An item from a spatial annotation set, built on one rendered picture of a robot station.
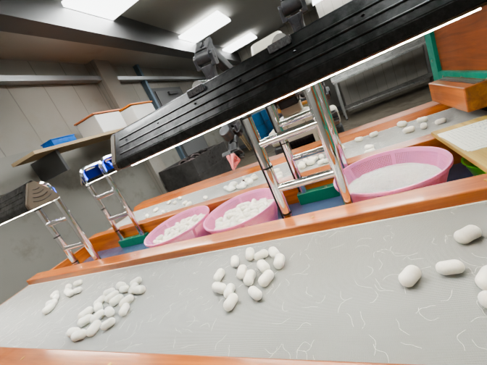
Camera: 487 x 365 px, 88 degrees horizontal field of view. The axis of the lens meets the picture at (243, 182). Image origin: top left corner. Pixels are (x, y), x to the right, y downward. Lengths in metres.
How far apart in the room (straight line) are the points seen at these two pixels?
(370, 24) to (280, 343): 0.42
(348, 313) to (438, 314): 0.10
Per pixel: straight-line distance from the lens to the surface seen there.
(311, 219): 0.60
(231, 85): 0.41
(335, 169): 0.59
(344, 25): 0.39
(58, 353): 0.71
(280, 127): 0.82
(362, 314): 0.41
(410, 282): 0.42
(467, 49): 1.08
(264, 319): 0.45
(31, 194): 0.88
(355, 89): 6.90
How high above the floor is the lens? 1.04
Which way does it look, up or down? 14 degrees down
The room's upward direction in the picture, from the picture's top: 25 degrees counter-clockwise
